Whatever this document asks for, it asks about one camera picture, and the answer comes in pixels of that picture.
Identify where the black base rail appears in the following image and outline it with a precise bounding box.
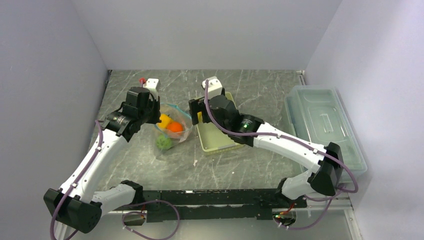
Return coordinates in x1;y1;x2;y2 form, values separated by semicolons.
132;188;307;223

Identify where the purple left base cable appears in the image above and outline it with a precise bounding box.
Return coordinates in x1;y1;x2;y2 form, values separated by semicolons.
121;199;181;240

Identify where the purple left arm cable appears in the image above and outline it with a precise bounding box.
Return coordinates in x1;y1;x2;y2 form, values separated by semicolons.
49;119;104;240

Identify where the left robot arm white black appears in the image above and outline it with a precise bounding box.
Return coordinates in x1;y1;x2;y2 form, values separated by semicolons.
43;86;161;239

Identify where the aluminium frame rail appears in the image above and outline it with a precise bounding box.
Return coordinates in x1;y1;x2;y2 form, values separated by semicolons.
295;191;353;214

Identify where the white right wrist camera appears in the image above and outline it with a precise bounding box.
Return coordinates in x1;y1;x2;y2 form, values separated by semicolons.
201;76;225;100

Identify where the clear plastic lidded container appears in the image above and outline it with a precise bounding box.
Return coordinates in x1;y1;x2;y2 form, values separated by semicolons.
285;85;368;178

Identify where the green bumpy fruit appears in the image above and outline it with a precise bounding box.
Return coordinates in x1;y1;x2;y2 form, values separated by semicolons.
155;134;173;151

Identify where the yellow banana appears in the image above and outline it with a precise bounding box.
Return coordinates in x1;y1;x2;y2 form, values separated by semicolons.
197;112;203;124

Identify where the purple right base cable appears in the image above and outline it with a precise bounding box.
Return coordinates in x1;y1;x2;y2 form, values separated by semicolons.
274;188;346;232

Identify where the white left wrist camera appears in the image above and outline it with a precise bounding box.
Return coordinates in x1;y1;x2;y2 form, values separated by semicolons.
139;77;160;95

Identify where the clear zip bag blue zipper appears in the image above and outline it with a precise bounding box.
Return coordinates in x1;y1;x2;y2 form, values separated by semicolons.
151;103;193;158

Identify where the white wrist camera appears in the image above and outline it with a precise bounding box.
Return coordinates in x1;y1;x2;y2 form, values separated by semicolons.
139;77;160;95
201;76;225;100

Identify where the yellow bell pepper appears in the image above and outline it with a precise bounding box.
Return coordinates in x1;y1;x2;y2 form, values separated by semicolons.
156;113;174;129

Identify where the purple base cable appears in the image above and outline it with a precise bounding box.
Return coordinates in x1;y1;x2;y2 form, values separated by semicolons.
274;188;346;232
121;199;181;240

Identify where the orange tangerine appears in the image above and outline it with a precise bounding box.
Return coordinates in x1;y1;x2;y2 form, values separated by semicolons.
166;121;185;134

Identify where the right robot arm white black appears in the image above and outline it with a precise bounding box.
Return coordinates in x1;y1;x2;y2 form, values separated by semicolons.
188;95;343;208

